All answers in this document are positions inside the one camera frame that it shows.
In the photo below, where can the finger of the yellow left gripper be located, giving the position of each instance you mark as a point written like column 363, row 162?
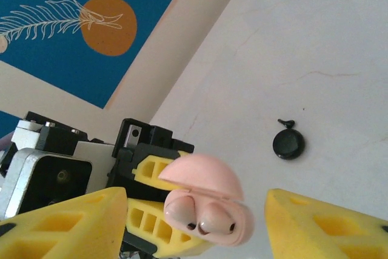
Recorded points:
column 179, row 240
column 154, row 156

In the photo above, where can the pink earbud charging case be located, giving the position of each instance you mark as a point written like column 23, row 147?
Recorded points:
column 206, row 174

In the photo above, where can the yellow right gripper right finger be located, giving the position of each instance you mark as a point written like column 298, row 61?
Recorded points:
column 288, row 234

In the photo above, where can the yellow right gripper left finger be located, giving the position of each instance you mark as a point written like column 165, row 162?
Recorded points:
column 100, row 234

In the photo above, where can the blue poster with orange circle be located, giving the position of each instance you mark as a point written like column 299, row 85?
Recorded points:
column 60, row 68

